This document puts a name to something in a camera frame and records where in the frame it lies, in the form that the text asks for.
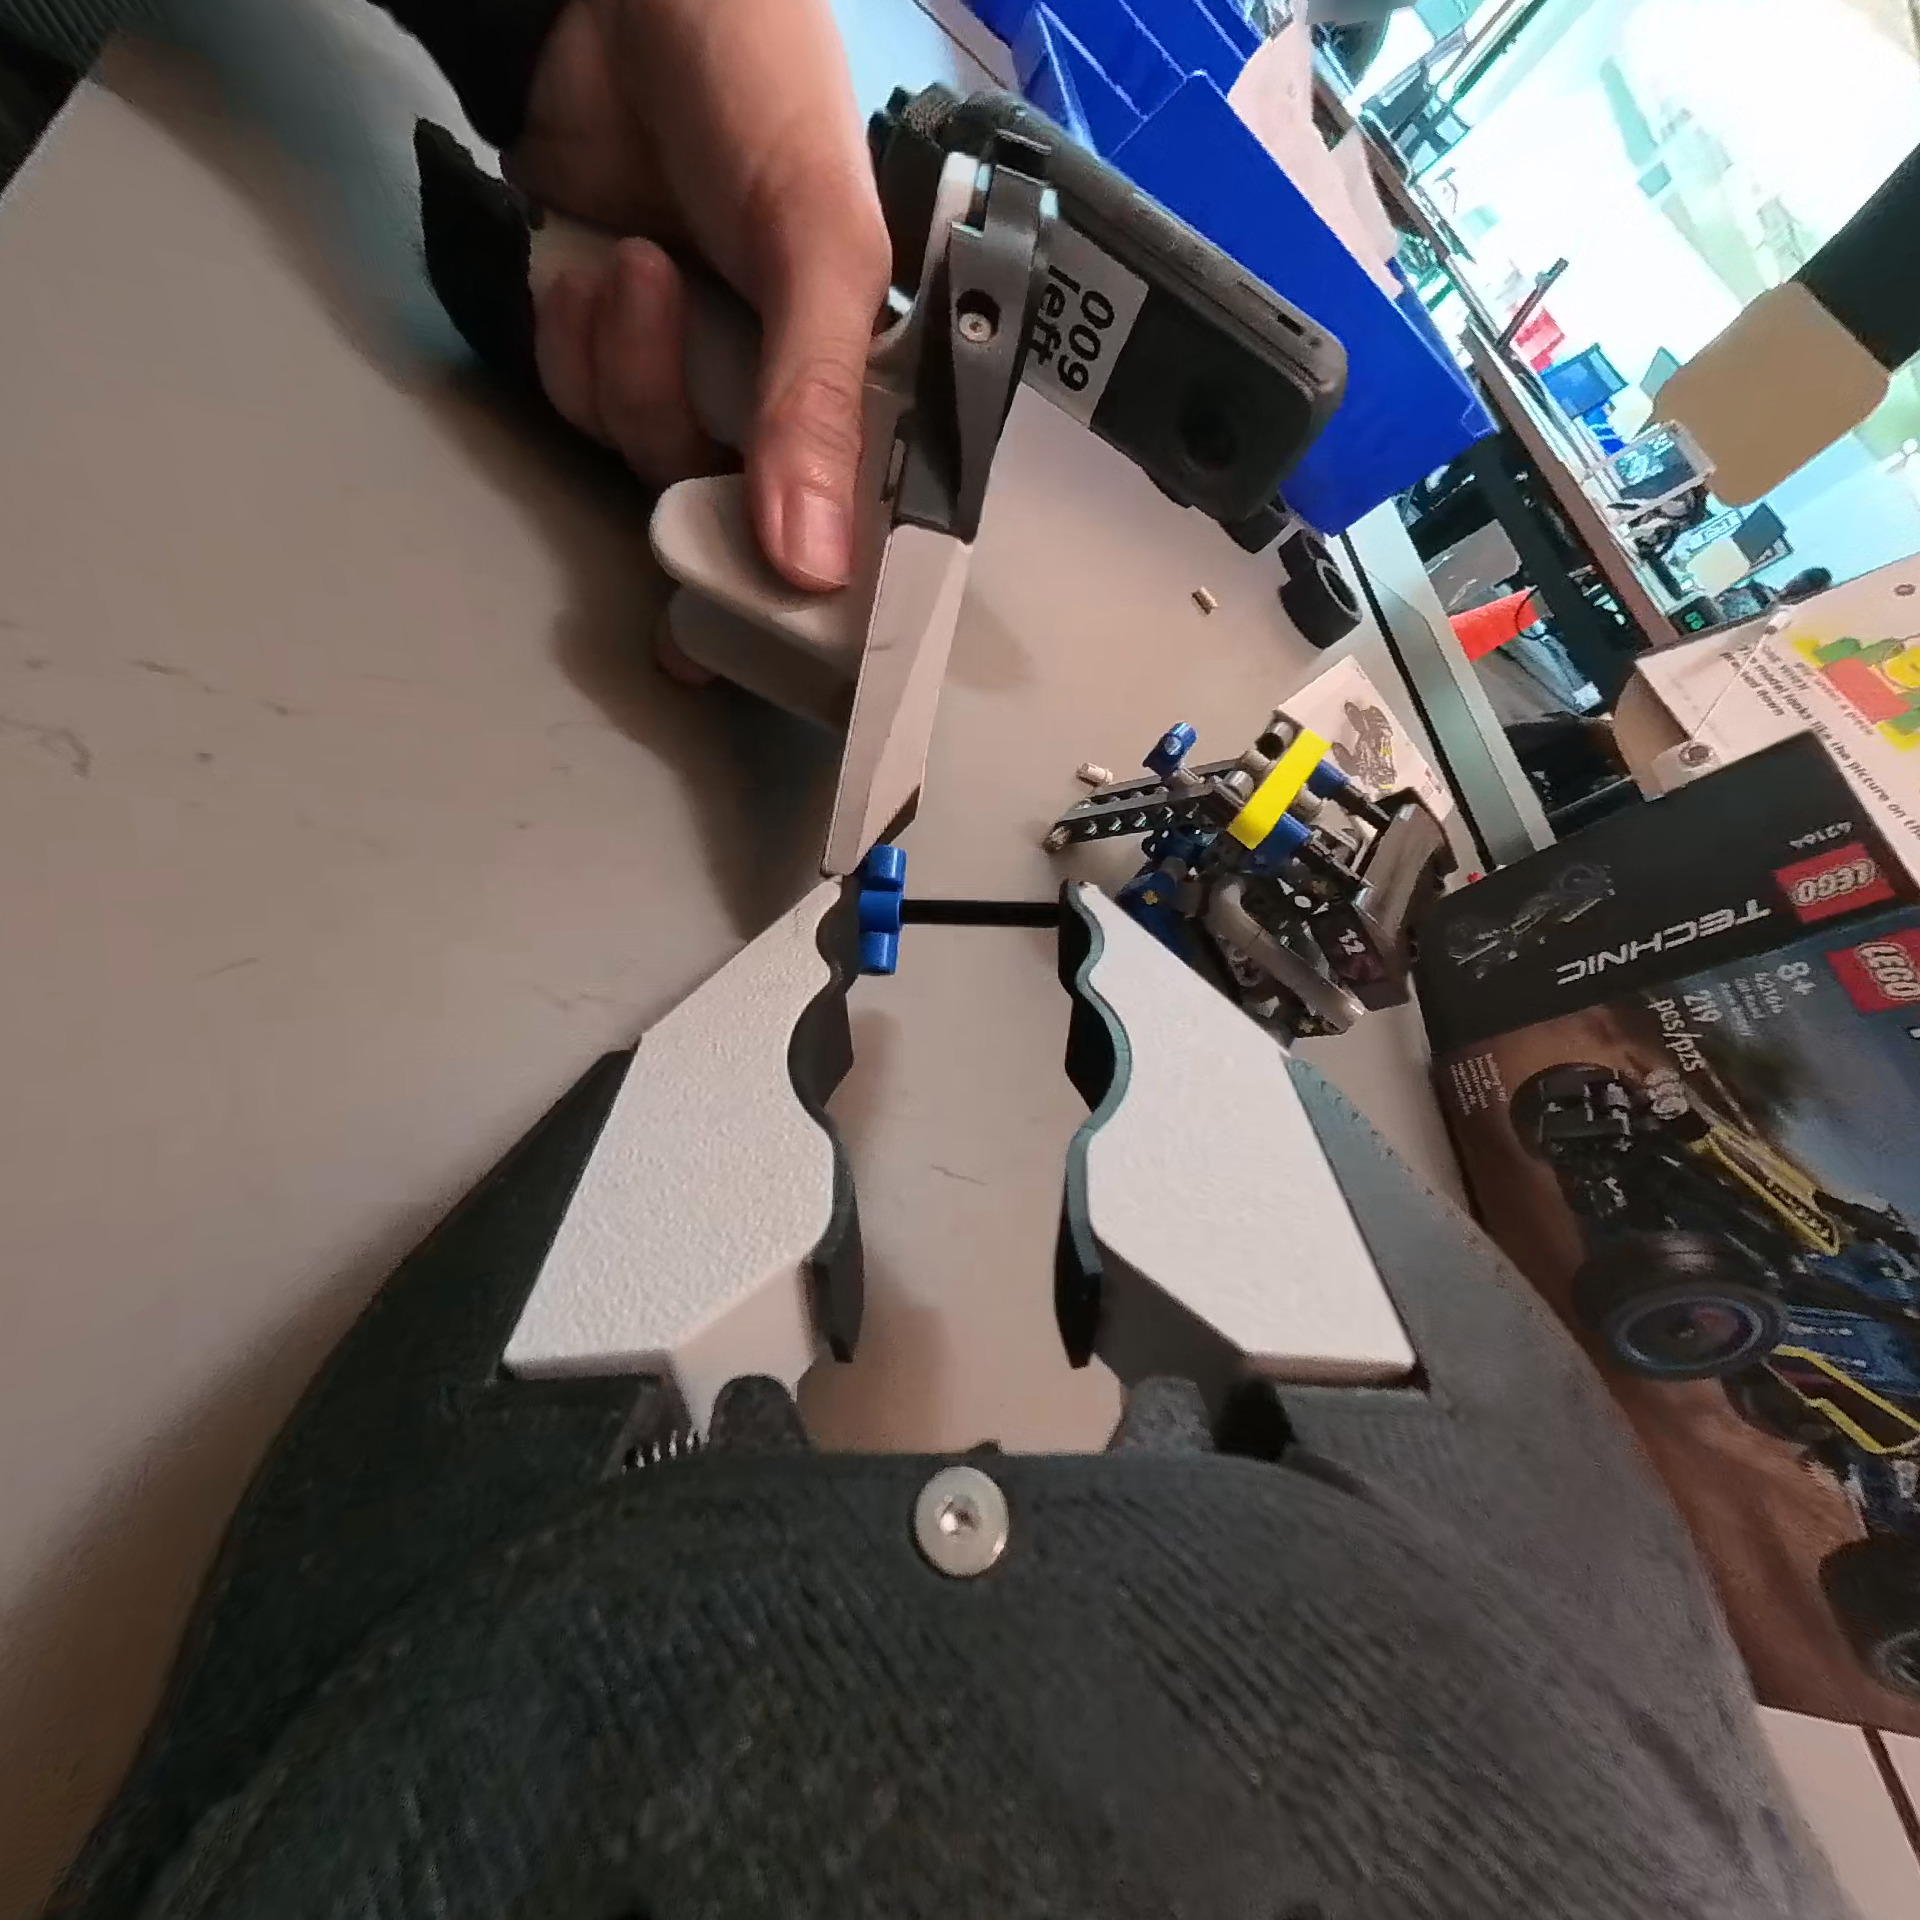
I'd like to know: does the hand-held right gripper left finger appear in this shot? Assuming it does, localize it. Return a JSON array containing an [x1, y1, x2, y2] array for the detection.
[[503, 880, 870, 1390]]

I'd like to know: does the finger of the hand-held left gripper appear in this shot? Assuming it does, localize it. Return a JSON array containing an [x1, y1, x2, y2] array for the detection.
[[823, 528, 976, 880]]

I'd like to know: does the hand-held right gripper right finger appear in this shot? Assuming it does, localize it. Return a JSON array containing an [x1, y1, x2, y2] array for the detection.
[[1057, 880, 1420, 1383]]

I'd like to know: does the blue plastic bin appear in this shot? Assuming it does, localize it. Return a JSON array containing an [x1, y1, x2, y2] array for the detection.
[[961, 0, 1503, 539]]

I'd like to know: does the black axle with blue connector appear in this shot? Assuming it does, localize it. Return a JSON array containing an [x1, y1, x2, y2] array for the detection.
[[855, 843, 1075, 975]]

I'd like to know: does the partly built toy buggy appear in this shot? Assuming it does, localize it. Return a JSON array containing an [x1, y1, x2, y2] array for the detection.
[[1046, 720, 1449, 1045]]

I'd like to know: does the instruction booklet with buggy cover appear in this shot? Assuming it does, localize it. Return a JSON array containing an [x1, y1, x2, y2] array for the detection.
[[1276, 657, 1446, 842]]

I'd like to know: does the dark toy set box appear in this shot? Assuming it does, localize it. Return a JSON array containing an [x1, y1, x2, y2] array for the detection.
[[1418, 731, 1920, 1742]]

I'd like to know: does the person's left hand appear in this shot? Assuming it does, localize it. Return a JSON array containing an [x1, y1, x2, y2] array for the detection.
[[503, 0, 897, 595]]

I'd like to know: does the background desk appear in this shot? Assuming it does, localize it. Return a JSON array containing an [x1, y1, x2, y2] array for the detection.
[[1402, 256, 1802, 664]]

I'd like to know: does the printed paper sign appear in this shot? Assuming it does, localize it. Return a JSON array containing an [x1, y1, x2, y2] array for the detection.
[[1611, 557, 1920, 842]]

